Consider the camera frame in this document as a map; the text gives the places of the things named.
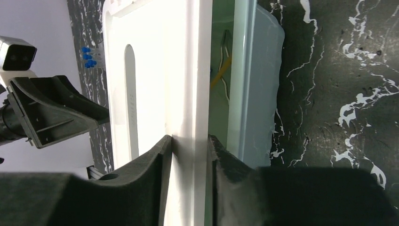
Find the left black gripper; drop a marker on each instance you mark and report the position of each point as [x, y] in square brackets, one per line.
[49, 110]

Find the clear test tube rack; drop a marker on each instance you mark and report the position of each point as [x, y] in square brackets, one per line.
[98, 59]

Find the teal plastic bin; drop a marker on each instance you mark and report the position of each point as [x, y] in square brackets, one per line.
[256, 60]

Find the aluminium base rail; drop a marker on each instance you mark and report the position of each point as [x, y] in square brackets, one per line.
[93, 173]

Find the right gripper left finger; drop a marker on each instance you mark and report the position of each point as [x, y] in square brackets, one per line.
[133, 195]

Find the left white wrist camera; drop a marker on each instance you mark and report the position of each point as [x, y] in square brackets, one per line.
[16, 58]

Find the white bin lid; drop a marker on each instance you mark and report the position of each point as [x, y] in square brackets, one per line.
[157, 60]

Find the blue capped tube in rack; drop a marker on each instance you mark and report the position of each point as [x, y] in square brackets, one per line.
[85, 49]

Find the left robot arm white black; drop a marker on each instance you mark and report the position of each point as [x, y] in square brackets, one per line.
[47, 111]

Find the yellow rubber tubing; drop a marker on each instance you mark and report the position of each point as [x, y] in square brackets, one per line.
[222, 71]

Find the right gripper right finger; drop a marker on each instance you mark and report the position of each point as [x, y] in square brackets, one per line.
[304, 196]

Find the test tube blue cap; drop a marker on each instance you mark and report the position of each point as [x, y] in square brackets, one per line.
[87, 57]

